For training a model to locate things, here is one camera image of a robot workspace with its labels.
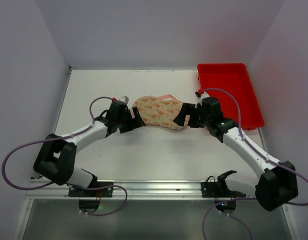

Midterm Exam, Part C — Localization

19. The floral mesh laundry bag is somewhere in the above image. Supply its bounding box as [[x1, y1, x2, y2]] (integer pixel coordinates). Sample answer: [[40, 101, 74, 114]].
[[133, 94, 189, 130]]

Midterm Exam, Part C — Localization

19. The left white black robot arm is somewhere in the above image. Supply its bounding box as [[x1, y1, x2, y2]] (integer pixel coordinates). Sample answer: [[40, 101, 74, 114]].
[[33, 100, 145, 189]]

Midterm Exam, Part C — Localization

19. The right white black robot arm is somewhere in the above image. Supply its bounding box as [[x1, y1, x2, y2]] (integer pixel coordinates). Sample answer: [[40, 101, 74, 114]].
[[174, 97, 298, 211]]

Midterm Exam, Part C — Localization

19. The red plastic tray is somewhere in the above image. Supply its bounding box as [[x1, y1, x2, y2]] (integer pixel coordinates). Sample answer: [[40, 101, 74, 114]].
[[197, 63, 264, 131]]

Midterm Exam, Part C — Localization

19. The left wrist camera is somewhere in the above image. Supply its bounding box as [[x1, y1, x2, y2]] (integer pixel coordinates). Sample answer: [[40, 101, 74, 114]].
[[112, 95, 129, 104]]

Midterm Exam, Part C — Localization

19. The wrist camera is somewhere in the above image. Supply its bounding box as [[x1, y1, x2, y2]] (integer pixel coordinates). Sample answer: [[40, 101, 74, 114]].
[[195, 89, 210, 102], [112, 95, 129, 104]]

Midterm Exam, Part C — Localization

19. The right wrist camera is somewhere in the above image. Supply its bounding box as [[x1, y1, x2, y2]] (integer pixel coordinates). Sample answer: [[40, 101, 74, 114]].
[[195, 89, 210, 102]]

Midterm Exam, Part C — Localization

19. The aluminium mounting rail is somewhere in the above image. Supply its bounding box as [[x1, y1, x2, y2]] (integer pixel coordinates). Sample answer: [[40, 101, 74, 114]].
[[26, 178, 256, 200]]

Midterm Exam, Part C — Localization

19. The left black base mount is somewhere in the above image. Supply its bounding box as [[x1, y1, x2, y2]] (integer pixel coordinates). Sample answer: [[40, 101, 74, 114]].
[[68, 181, 113, 213]]

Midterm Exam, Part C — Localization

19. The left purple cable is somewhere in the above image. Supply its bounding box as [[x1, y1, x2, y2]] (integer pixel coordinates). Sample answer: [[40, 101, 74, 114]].
[[1, 96, 128, 217]]

